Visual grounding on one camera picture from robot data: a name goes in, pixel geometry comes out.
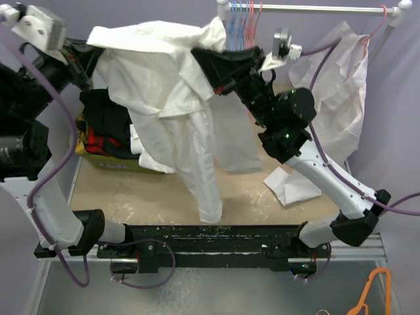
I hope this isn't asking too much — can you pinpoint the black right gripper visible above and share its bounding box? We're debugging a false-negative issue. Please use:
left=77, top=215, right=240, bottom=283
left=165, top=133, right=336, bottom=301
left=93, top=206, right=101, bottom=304
left=192, top=45, right=278, bottom=128

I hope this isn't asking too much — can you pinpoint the pink wire hanger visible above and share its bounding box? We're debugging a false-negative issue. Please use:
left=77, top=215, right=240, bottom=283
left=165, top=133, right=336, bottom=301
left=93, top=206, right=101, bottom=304
left=251, top=2, right=263, bottom=47
left=245, top=1, right=255, bottom=49

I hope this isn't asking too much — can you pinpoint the white button shirt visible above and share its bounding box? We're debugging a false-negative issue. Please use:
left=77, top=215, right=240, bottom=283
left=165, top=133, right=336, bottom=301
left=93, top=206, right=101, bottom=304
left=87, top=17, right=262, bottom=223

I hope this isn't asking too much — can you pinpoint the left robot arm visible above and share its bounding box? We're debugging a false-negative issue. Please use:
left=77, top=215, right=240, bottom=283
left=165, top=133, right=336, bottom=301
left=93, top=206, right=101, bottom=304
left=1, top=39, right=135, bottom=258

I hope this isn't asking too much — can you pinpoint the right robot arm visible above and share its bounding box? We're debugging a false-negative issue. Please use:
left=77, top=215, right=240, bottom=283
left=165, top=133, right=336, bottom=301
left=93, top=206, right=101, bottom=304
left=191, top=47, right=390, bottom=257

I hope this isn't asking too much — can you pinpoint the red black plaid shirt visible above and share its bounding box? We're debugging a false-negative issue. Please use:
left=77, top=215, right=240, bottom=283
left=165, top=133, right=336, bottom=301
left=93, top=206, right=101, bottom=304
left=74, top=114, right=136, bottom=160

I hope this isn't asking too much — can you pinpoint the white shirt on rack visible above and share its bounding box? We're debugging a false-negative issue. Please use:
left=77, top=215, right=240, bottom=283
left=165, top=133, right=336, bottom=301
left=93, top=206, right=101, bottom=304
left=288, top=21, right=370, bottom=171

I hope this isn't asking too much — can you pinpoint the pink hanger holding shirt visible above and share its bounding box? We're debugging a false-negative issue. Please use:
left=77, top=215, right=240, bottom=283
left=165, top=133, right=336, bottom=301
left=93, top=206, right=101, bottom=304
left=346, top=5, right=388, bottom=79

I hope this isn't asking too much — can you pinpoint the orange plastic hanger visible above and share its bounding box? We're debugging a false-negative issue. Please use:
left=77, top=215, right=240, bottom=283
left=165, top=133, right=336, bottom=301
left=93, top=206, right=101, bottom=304
left=346, top=268, right=393, bottom=315

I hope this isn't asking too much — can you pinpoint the white clothes rack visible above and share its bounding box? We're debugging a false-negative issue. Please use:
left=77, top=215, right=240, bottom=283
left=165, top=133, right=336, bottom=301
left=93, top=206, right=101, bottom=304
left=216, top=0, right=413, bottom=66

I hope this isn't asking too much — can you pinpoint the green laundry basket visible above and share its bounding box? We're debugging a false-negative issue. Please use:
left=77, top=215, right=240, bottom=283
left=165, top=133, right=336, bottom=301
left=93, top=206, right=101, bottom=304
left=68, top=111, right=165, bottom=175

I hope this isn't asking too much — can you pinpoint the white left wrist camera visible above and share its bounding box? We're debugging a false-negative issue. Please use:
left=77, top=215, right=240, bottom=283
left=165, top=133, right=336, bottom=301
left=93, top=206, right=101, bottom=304
left=1, top=4, right=66, bottom=53

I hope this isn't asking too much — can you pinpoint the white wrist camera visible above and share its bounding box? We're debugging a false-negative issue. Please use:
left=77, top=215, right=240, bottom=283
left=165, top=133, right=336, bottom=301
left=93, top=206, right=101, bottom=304
left=259, top=28, right=302, bottom=72
left=1, top=4, right=66, bottom=53

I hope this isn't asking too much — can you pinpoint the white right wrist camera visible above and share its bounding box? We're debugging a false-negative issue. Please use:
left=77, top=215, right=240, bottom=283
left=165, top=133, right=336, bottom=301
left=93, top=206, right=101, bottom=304
left=259, top=28, right=302, bottom=72

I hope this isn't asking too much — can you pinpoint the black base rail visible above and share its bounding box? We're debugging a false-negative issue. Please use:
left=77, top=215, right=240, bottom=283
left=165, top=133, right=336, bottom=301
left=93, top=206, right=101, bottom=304
left=34, top=224, right=332, bottom=275

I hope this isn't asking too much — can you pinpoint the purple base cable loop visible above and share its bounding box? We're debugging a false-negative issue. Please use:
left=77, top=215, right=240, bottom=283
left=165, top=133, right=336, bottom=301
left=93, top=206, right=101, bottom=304
left=110, top=238, right=177, bottom=290

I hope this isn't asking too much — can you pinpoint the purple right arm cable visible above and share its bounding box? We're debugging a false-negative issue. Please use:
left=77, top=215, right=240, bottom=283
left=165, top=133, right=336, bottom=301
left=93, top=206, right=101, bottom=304
left=300, top=35, right=420, bottom=217

